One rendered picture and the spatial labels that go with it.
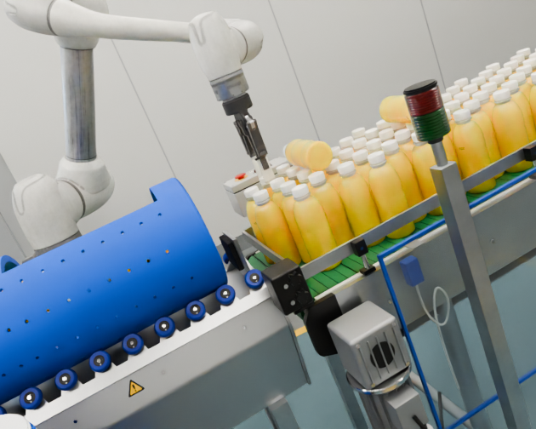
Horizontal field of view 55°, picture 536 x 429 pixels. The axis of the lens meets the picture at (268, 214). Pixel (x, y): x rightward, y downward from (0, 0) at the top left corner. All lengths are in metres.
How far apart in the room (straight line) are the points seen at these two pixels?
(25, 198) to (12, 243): 1.06
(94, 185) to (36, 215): 0.24
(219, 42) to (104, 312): 0.67
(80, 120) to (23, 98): 2.19
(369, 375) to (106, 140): 3.15
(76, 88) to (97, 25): 0.34
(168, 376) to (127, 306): 0.19
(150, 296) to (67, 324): 0.17
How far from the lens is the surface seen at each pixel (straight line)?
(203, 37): 1.32
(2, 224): 2.81
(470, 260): 1.11
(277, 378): 1.32
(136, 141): 3.94
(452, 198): 1.05
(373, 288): 1.18
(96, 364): 1.19
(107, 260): 1.10
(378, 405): 1.17
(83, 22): 1.53
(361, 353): 1.06
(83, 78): 1.79
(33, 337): 1.13
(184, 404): 1.25
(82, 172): 1.86
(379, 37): 4.35
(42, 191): 1.77
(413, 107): 1.00
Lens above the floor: 1.43
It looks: 17 degrees down
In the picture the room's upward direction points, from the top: 23 degrees counter-clockwise
